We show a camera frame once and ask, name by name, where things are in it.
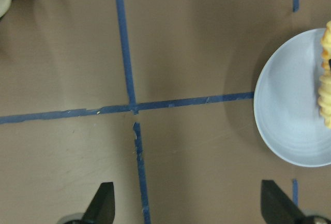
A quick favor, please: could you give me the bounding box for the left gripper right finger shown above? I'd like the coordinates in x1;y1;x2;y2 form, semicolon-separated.
260;180;330;224

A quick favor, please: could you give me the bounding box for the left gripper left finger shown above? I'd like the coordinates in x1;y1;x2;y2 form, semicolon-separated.
58;181;116;224

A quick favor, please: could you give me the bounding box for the blue plate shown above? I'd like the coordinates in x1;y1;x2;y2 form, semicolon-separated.
253;28;330;167

